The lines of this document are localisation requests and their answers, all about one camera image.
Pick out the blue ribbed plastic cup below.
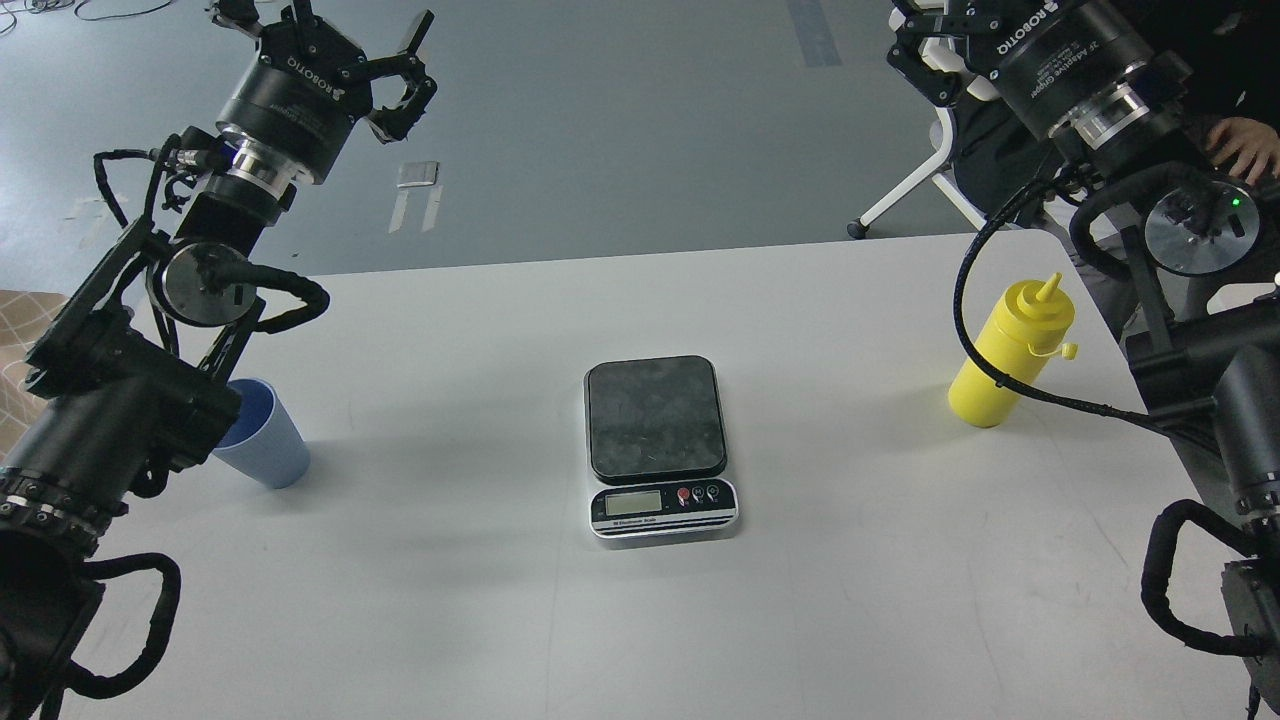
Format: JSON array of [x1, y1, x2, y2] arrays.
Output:
[[212, 378, 311, 489]]

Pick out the yellow squeeze bottle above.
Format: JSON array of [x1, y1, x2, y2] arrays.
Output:
[[947, 273, 1078, 428]]

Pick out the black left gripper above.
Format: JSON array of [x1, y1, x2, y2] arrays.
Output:
[[207, 1, 438, 184]]

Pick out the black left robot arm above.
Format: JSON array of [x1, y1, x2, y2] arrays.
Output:
[[1, 1, 438, 719]]

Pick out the grey floor plate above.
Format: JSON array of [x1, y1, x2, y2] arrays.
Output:
[[396, 161, 440, 190]]

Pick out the black floor cable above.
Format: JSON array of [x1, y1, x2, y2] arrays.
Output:
[[0, 0, 175, 37]]

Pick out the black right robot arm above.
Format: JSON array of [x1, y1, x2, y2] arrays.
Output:
[[887, 1, 1277, 712]]

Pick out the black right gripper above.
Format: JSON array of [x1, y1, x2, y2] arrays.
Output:
[[888, 1, 1190, 141]]

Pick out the black digital kitchen scale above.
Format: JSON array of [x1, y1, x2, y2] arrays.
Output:
[[582, 355, 741, 542]]

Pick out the white office chair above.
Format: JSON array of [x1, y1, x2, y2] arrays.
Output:
[[846, 76, 998, 240]]

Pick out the person's hand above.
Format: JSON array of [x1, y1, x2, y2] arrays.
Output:
[[1204, 117, 1279, 186]]

